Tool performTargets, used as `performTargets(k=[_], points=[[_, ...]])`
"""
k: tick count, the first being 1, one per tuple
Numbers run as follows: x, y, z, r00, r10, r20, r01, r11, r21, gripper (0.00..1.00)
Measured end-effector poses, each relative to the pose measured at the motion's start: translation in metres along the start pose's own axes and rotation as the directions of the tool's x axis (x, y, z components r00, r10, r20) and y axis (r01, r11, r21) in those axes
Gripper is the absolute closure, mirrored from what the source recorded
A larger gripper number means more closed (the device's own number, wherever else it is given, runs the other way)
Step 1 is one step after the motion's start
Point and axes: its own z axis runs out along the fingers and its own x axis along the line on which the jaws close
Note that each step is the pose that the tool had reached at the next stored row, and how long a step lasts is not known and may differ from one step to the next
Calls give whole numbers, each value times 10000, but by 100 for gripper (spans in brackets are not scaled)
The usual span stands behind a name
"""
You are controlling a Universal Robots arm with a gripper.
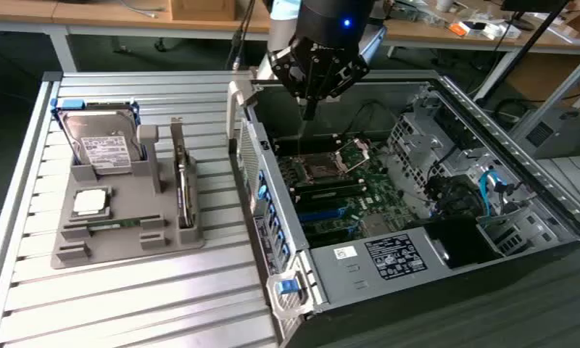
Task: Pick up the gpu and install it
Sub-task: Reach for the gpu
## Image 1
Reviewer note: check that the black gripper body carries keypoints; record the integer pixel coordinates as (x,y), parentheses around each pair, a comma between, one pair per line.
(329,25)

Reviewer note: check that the graphics card with metal bracket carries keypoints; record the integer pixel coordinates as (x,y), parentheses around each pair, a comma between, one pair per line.
(183,181)

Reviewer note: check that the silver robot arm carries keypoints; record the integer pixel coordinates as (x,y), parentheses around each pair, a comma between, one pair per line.
(282,36)

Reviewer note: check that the metal socket cover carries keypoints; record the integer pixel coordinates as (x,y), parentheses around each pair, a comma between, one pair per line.
(353,154)

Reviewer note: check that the metal disk bay cage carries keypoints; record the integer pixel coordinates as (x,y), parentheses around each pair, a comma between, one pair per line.
(415,145)

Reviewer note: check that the brown cardboard box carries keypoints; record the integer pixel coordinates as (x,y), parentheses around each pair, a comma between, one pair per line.
(203,10)

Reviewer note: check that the orange small box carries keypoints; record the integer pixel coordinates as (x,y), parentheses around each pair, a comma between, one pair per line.
(462,29)

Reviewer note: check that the green motherboard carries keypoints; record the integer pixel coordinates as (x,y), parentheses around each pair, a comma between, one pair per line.
(382,195)

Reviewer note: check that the white small box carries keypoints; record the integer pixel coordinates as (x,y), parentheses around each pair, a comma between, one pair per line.
(501,32)

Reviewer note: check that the black slanted stand pole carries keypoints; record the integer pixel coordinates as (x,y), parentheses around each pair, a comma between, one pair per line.
(527,50)

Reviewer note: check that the blue expansion slot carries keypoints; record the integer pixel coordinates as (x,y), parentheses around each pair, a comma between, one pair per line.
(322,215)

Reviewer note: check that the black monitor with stand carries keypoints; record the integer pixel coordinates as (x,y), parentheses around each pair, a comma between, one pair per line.
(522,14)

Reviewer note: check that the cluttered wooden desk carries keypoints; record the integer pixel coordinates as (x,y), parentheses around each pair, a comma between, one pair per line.
(537,43)

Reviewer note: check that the chipset heat sink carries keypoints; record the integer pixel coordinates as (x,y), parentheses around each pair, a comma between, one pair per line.
(377,226)

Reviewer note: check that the hard disk in blue carrier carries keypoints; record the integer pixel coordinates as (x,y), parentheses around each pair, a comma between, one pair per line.
(102,145)

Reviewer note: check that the grey computer tower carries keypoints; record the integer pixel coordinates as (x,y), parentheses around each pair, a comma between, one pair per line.
(561,134)

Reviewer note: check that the grey power supply with label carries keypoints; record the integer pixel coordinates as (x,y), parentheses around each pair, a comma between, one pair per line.
(349,268)

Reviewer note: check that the green RAM stick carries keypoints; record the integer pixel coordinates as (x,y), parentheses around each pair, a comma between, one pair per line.
(120,222)

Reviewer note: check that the silver CPU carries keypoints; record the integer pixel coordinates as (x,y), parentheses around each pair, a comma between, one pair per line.
(91,201)

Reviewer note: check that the small grey disk bay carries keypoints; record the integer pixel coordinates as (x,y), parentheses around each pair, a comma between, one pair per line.
(513,233)

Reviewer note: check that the grey parts rack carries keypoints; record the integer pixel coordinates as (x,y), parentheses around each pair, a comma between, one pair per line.
(126,246)

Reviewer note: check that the blue case latch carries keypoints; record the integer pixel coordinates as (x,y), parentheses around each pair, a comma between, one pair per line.
(287,287)

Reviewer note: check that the open black PC case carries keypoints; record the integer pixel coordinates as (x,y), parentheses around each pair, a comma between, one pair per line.
(415,308)

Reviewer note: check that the wooden desk with grey frame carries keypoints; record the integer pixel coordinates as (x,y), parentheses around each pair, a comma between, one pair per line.
(102,18)

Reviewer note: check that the aluminium profile frame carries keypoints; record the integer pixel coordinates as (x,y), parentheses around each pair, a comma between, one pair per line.
(573,83)

